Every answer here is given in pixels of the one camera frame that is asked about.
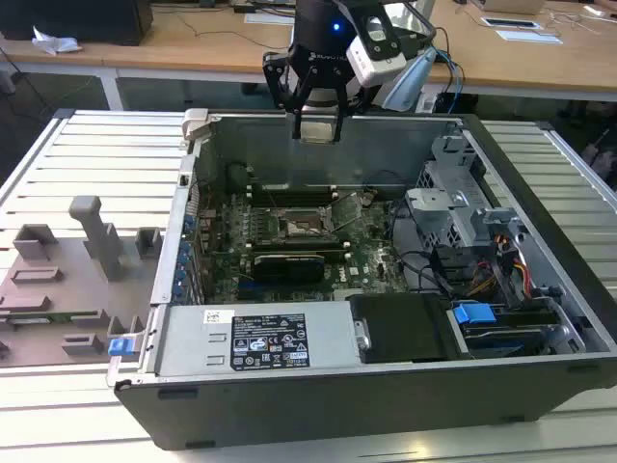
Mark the black RAM module row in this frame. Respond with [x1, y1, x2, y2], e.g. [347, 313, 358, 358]
[247, 237, 349, 253]
[250, 185, 337, 207]

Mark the black plastic shroud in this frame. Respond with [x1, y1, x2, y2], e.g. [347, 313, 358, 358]
[347, 293, 457, 365]

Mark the crumpled white paper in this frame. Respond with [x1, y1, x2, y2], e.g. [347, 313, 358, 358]
[31, 24, 83, 54]

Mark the white paper sheet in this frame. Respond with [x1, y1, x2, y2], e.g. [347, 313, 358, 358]
[496, 29, 566, 46]

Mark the silver drive cage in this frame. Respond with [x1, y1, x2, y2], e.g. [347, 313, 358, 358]
[403, 134, 527, 253]

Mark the black box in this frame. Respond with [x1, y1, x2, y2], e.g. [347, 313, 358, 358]
[0, 0, 155, 47]

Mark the green motherboard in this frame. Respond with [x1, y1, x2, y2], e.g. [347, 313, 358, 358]
[192, 187, 416, 305]

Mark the black wire bundle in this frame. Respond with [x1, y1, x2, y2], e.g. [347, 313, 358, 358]
[389, 202, 455, 296]

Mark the wooden desk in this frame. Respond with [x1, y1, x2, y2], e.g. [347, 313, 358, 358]
[0, 0, 617, 111]

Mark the grey parts rack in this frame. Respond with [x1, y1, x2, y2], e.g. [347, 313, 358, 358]
[0, 194, 163, 370]

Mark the blue cable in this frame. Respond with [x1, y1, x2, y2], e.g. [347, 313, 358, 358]
[433, 46, 468, 98]

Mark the CPU socket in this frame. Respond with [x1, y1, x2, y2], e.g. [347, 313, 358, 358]
[273, 205, 339, 241]

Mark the coloured wire bundle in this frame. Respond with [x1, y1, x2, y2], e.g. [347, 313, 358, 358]
[474, 232, 532, 301]

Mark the silver power supply unit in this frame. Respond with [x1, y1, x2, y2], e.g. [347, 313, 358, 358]
[154, 302, 362, 378]

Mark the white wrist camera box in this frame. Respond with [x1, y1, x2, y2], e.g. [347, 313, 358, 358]
[346, 16, 409, 89]

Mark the green RAM stick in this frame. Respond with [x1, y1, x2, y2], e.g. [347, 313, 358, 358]
[8, 313, 98, 322]

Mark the black open PC case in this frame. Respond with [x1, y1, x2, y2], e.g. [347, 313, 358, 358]
[103, 108, 617, 452]

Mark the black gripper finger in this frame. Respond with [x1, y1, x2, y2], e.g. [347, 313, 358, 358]
[331, 86, 375, 146]
[262, 50, 317, 142]

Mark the black graphics card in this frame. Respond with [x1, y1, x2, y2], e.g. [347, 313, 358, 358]
[252, 252, 326, 286]

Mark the silver square CPU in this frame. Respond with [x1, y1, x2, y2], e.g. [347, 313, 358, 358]
[299, 121, 337, 145]

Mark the grey case handle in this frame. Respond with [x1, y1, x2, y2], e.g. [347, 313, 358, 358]
[181, 108, 214, 145]

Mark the blue disk carrier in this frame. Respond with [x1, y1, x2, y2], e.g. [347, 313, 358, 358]
[452, 301, 550, 359]

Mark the white framed tablet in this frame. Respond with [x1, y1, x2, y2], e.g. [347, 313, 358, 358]
[480, 15, 540, 30]

